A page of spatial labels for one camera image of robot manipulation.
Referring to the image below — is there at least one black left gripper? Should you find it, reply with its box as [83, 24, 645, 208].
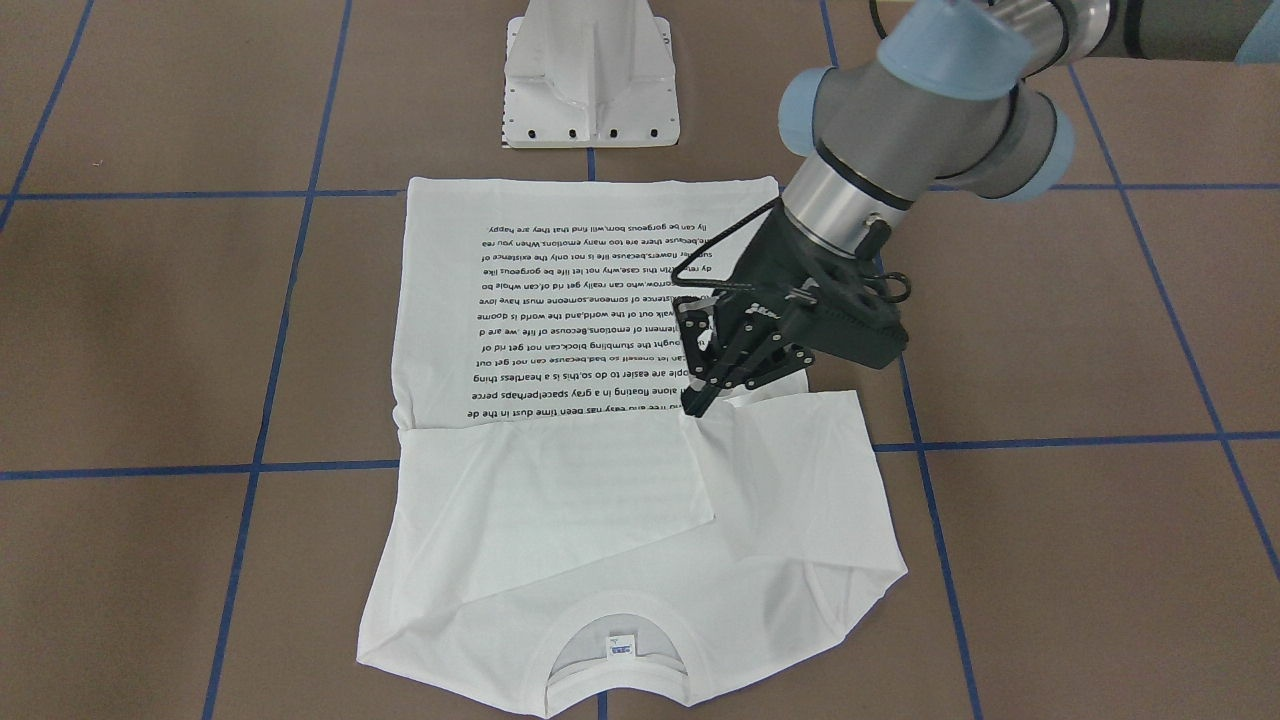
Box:
[676, 204, 884, 416]

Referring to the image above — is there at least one white long-sleeve printed shirt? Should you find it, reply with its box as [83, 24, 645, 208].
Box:
[356, 177, 908, 717]

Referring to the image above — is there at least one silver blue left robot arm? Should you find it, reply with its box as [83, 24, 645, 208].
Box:
[671, 1, 1277, 416]

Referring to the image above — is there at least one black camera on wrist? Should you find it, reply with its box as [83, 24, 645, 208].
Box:
[782, 277, 909, 369]

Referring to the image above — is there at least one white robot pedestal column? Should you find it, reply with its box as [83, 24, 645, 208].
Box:
[502, 1, 681, 149]

